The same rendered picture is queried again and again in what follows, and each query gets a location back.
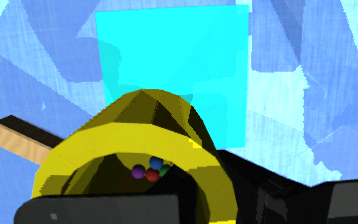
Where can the yellow cup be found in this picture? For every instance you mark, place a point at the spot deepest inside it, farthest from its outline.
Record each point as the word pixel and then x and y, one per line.
pixel 99 156

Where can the purple marble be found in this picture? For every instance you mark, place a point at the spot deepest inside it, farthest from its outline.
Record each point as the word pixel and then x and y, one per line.
pixel 138 171

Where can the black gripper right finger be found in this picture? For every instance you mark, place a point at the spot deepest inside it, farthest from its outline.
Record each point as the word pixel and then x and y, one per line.
pixel 265 197

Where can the dark red marble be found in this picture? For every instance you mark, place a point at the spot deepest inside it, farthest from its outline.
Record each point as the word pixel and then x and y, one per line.
pixel 152 174

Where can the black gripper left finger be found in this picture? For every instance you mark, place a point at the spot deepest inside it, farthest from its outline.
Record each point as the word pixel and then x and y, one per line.
pixel 171 200

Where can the blue marble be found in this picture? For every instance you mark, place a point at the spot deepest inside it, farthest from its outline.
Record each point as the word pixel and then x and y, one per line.
pixel 155 163

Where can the green marble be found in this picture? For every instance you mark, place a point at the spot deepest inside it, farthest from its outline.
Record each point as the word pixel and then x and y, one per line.
pixel 164 169

